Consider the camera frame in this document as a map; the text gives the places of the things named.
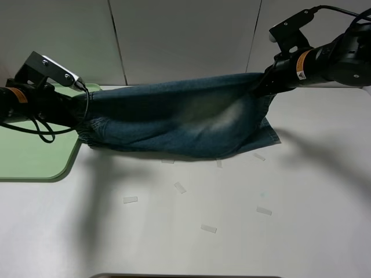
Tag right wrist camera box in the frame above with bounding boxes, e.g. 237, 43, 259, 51
269, 9, 315, 55

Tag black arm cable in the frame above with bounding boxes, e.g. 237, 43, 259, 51
0, 85, 90, 144
312, 3, 371, 32

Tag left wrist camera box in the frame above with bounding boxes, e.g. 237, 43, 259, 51
14, 52, 86, 92

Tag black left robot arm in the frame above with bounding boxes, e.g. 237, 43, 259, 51
1, 83, 81, 127

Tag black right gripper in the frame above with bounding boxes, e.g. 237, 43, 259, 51
253, 54, 299, 97

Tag clear tape piece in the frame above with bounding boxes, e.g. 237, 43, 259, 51
216, 159, 223, 169
253, 153, 265, 161
123, 196, 138, 204
174, 182, 187, 194
201, 224, 217, 233
161, 159, 175, 164
256, 206, 272, 216

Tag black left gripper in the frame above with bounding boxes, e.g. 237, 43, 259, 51
26, 85, 86, 129

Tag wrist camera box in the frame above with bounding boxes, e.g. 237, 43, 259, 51
14, 52, 86, 92
269, 9, 315, 55

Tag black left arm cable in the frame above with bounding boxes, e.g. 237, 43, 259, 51
0, 85, 90, 144

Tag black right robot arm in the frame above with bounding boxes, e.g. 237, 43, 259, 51
253, 23, 370, 97

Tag children's blue denim shorts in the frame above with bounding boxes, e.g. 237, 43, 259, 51
75, 73, 280, 159

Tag light green plastic tray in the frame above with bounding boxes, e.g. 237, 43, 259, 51
0, 83, 103, 183

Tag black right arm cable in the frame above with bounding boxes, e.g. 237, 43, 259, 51
312, 3, 371, 32

